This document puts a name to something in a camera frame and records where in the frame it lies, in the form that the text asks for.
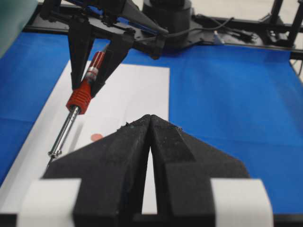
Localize red handled soldering iron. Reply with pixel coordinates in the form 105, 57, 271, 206
47, 45, 108, 166

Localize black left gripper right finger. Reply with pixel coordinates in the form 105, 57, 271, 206
150, 115, 250, 220

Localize right red dot mark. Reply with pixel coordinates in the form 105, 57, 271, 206
90, 133, 103, 141

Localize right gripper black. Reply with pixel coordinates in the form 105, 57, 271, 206
39, 0, 170, 99

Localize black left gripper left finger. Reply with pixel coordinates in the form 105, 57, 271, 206
43, 115, 151, 220

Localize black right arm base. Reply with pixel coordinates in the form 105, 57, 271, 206
143, 0, 199, 50

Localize blue table cloth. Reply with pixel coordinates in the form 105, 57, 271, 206
0, 33, 303, 214

